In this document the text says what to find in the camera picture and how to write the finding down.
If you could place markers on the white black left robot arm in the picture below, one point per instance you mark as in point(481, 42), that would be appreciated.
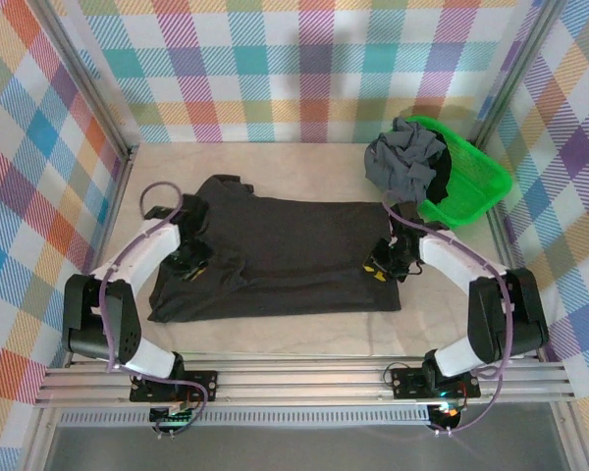
point(152, 250)

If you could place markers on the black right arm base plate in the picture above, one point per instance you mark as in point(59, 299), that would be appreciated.
point(405, 380)

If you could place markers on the aluminium mounting rail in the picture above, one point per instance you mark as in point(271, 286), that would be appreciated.
point(299, 385)

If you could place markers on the crumpled black t-shirt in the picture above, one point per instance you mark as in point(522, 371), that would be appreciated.
point(442, 181)

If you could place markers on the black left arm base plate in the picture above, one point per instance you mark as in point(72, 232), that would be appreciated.
point(203, 382)

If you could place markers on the aluminium frame post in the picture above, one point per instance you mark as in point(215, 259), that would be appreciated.
point(515, 73)
point(78, 68)

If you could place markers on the crumpled blue-grey t-shirt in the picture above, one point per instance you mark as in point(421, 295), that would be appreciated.
point(397, 157)

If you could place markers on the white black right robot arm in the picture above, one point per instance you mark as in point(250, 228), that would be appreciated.
point(446, 255)

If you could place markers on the dark charcoal t-shirt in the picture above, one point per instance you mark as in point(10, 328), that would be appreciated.
point(299, 245)

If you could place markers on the green plastic basket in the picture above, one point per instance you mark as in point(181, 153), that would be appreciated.
point(476, 181)

